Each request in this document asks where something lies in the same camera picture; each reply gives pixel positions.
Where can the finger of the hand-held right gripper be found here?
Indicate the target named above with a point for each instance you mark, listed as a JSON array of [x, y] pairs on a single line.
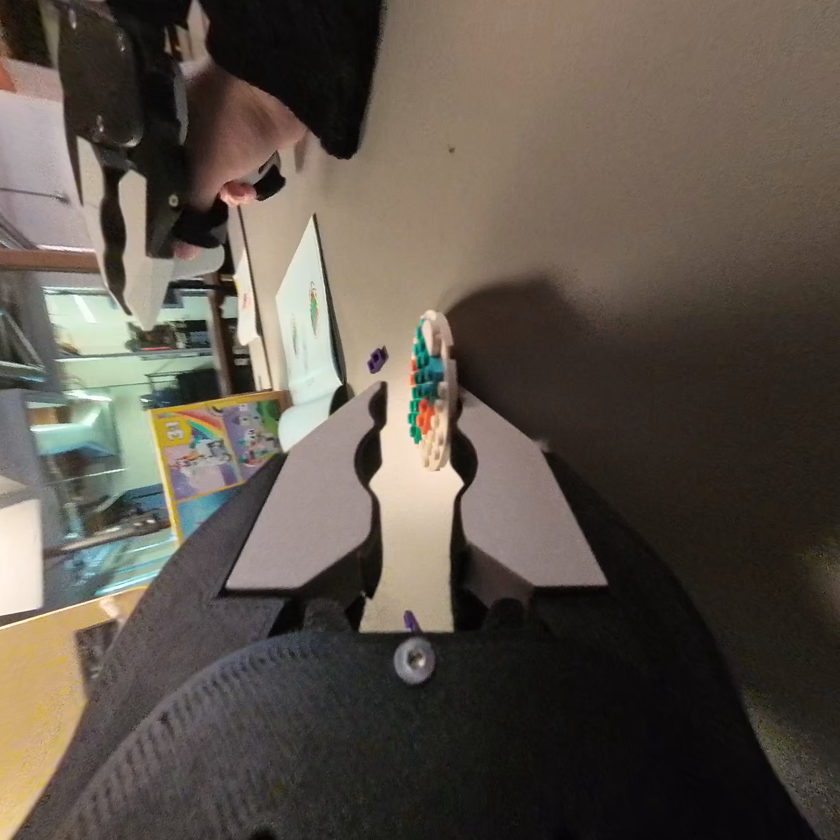
[[141, 275], [88, 184]]

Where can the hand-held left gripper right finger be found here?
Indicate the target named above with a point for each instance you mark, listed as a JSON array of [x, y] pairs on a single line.
[[518, 518]]

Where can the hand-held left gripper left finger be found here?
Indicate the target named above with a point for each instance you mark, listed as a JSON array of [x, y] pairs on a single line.
[[308, 512]]

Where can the round white lego plate build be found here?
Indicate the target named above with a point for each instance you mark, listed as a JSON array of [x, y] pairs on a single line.
[[433, 394]]

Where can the person's right forearm black sleeve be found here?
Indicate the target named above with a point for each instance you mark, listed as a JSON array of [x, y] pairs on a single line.
[[302, 59]]

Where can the yellow lego set box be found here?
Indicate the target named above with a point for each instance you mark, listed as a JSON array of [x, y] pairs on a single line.
[[210, 459]]

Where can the small purple lego piece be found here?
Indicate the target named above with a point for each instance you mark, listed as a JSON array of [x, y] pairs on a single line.
[[410, 620]]

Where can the purple lego brick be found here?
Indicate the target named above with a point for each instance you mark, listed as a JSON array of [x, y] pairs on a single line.
[[377, 359]]

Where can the person's right hand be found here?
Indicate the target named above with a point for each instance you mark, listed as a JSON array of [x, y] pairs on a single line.
[[229, 124]]

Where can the white paper sheet red print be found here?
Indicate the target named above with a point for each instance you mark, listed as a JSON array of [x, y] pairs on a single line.
[[249, 315]]

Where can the light blue instruction booklet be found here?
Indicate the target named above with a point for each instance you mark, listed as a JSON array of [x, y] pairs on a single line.
[[305, 328]]

